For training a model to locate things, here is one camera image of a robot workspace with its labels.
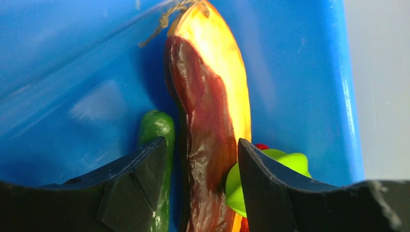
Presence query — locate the blue plastic bin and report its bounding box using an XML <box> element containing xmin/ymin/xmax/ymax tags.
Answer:
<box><xmin>0</xmin><ymin>0</ymin><xmax>364</xmax><ymax>187</ymax></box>

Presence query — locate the round green leaf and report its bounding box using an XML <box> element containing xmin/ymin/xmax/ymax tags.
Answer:
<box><xmin>225</xmin><ymin>144</ymin><xmax>311</xmax><ymax>218</ymax></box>

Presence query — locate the dark green cucumber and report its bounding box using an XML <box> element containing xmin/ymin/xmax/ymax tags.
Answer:
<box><xmin>138</xmin><ymin>110</ymin><xmax>176</xmax><ymax>232</ymax></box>

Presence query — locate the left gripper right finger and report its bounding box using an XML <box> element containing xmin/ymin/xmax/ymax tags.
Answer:
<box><xmin>238</xmin><ymin>138</ymin><xmax>410</xmax><ymax>232</ymax></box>

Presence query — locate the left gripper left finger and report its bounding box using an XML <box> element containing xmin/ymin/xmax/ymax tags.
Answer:
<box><xmin>0</xmin><ymin>137</ymin><xmax>167</xmax><ymax>232</ymax></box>

